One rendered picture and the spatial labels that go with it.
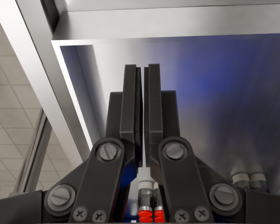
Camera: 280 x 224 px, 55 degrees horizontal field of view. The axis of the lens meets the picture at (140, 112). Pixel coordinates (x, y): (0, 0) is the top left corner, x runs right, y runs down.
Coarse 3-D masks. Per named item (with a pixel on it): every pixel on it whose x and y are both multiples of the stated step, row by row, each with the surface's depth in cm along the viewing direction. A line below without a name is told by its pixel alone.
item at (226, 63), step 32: (64, 32) 18; (96, 32) 18; (128, 32) 17; (160, 32) 17; (192, 32) 17; (224, 32) 17; (256, 32) 17; (64, 64) 19; (96, 64) 23; (160, 64) 23; (192, 64) 23; (224, 64) 23; (256, 64) 23; (96, 96) 26; (192, 96) 26; (224, 96) 26; (256, 96) 26; (96, 128) 29; (192, 128) 30; (224, 128) 30; (256, 128) 30; (224, 160) 35; (256, 160) 35
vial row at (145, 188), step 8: (144, 184) 39; (152, 184) 40; (144, 192) 39; (152, 192) 39; (144, 200) 38; (152, 200) 38; (160, 200) 38; (144, 208) 37; (160, 208) 37; (144, 216) 38; (160, 216) 38
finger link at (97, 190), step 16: (96, 144) 10; (112, 144) 10; (96, 160) 9; (112, 160) 10; (96, 176) 9; (112, 176) 9; (80, 192) 9; (96, 192) 9; (112, 192) 9; (128, 192) 11; (80, 208) 8; (96, 208) 8; (112, 208) 8
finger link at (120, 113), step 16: (128, 64) 12; (128, 80) 11; (112, 96) 12; (128, 96) 11; (112, 112) 11; (128, 112) 10; (112, 128) 11; (128, 128) 10; (128, 144) 10; (128, 160) 10; (64, 176) 10; (80, 176) 10; (128, 176) 11; (48, 192) 9; (64, 192) 9; (48, 208) 9; (64, 208) 9
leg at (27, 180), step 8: (40, 112) 81; (40, 120) 79; (48, 120) 79; (40, 128) 77; (48, 128) 78; (32, 136) 76; (40, 136) 75; (48, 136) 77; (32, 144) 73; (40, 144) 74; (32, 152) 72; (40, 152) 73; (24, 160) 71; (32, 160) 70; (40, 160) 72; (24, 168) 69; (32, 168) 69; (40, 168) 71; (24, 176) 67; (32, 176) 68; (16, 184) 66; (24, 184) 66; (32, 184) 67
